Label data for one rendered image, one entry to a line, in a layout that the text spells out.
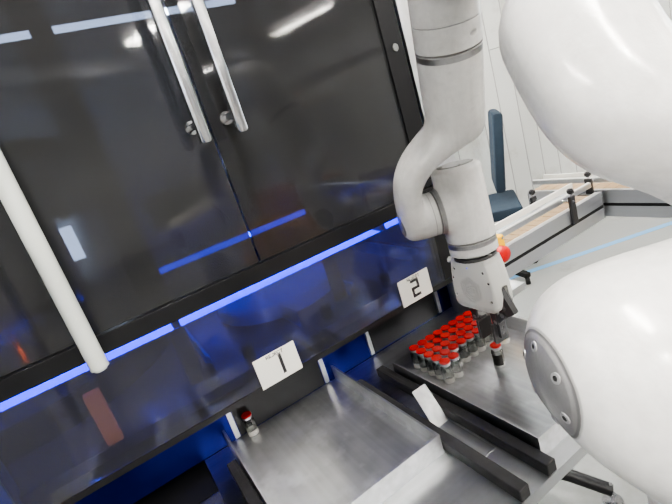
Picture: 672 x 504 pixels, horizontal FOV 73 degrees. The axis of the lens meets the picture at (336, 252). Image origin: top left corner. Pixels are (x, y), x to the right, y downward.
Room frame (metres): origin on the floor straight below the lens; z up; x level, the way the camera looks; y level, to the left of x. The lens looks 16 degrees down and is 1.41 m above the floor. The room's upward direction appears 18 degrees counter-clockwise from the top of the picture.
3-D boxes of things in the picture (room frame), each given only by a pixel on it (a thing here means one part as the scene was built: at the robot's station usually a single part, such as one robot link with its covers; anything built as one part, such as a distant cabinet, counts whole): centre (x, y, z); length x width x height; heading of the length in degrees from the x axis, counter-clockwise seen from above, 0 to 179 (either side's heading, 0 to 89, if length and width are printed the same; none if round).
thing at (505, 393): (0.72, -0.23, 0.90); 0.34 x 0.26 x 0.04; 26
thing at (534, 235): (1.29, -0.55, 0.92); 0.69 x 0.15 x 0.16; 116
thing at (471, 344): (0.80, -0.19, 0.91); 0.18 x 0.02 x 0.05; 116
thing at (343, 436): (0.68, 0.13, 0.90); 0.34 x 0.26 x 0.04; 26
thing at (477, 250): (0.75, -0.23, 1.13); 0.09 x 0.08 x 0.03; 26
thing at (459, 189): (0.75, -0.23, 1.21); 0.09 x 0.08 x 0.13; 88
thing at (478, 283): (0.75, -0.23, 1.07); 0.10 x 0.07 x 0.11; 26
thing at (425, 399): (0.61, -0.09, 0.91); 0.14 x 0.03 x 0.06; 26
